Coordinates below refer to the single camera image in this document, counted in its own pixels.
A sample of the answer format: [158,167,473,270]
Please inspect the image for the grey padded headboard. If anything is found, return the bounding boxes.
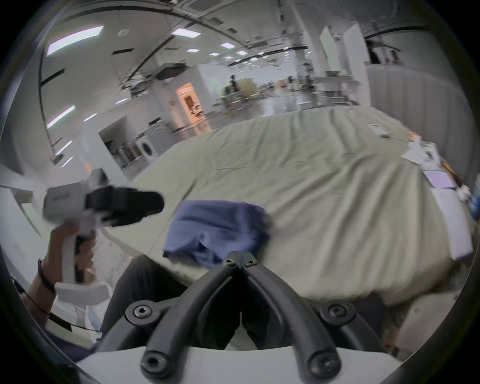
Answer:
[364,63,480,190]

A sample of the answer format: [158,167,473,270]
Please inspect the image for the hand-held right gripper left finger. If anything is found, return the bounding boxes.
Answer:
[95,251,241,380]

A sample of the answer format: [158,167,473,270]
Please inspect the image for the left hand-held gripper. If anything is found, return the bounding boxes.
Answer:
[42,168,165,295]

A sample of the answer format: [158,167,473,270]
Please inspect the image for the pale purple notebook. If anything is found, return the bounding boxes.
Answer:
[422,169,457,189]

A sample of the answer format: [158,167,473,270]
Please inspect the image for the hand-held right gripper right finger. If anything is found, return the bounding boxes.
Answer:
[240,251,388,380]

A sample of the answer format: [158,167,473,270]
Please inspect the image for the person's legs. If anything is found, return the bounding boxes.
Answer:
[100,254,386,351]

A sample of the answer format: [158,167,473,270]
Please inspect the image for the bed with pale green sheet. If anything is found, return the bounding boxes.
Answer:
[103,104,476,306]

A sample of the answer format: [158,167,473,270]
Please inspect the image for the person's left forearm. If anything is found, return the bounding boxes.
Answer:
[25,259,58,327]

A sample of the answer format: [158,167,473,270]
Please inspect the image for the person's left hand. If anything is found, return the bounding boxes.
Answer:
[48,221,97,283]

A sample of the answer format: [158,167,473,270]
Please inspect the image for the white washing machine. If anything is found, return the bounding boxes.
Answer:
[144,122,176,155]
[133,136,159,165]

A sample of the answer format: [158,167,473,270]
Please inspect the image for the dark blue shirt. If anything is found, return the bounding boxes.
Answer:
[162,200,272,270]

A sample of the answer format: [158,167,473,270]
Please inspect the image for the white paper pile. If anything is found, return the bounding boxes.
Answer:
[400,140,440,166]

